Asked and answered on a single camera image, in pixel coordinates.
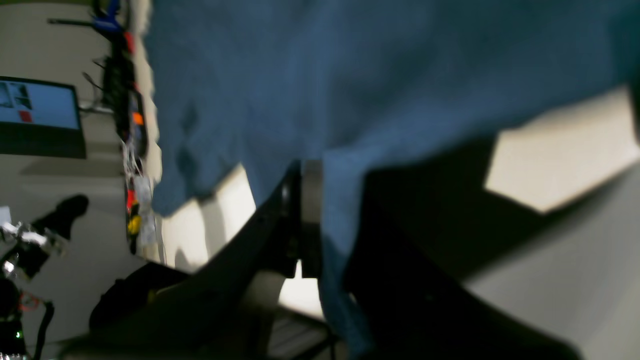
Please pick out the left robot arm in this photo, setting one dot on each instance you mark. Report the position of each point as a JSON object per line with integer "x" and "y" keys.
{"x": 29, "y": 247}

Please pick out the computer monitor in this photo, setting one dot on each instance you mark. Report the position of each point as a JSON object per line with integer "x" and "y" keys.
{"x": 40, "y": 118}

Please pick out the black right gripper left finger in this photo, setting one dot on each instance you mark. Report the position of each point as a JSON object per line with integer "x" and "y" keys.
{"x": 226, "y": 309}

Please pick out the blue T-shirt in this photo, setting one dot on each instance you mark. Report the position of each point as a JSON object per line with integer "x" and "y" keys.
{"x": 362, "y": 85}

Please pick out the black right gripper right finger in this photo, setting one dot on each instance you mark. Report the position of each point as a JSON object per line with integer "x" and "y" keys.
{"x": 424, "y": 228}

